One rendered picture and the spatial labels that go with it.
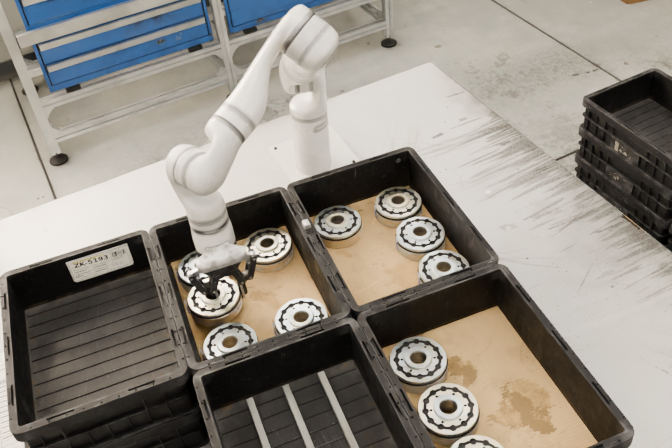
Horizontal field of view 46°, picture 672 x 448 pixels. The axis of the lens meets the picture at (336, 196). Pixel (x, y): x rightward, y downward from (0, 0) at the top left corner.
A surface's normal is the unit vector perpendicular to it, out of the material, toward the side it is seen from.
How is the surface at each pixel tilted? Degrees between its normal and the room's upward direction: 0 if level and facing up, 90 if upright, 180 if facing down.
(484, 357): 0
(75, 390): 0
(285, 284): 0
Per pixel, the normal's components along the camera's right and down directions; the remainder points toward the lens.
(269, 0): 0.46, 0.55
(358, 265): -0.09, -0.75
